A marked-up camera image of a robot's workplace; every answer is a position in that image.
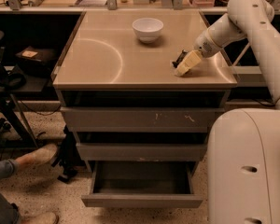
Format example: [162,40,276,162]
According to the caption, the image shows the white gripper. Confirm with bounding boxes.
[175,30,222,77]

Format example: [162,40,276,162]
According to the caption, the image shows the black chocolate rxbar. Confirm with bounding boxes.
[172,49,189,68]

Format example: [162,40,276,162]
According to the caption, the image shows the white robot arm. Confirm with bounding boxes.
[175,0,280,224]

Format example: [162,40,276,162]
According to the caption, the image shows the grey drawer cabinet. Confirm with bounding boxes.
[50,8,240,173]

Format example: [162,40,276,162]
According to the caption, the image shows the top grey drawer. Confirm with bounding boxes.
[62,91,227,133]

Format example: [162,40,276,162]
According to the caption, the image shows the grey drawer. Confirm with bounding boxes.
[77,133,207,161]
[62,91,227,133]
[81,161,203,208]

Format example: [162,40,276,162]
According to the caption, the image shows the middle grey drawer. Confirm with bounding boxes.
[77,133,207,161]

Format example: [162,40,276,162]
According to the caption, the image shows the bottom grey drawer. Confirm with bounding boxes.
[81,161,203,208]

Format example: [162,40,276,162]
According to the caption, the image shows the white ceramic bowl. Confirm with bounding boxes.
[132,18,163,44]

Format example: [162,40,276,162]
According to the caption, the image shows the black bag with label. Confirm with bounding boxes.
[16,47,58,77]

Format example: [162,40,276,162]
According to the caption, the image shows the black headphones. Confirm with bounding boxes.
[0,64,26,90]

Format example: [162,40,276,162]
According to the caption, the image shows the tan shoe lower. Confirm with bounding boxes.
[21,212,59,224]

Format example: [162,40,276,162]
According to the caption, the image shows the blue jeans leg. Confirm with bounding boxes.
[0,160,21,224]

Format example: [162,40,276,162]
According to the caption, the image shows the black stand frame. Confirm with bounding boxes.
[0,30,41,151]

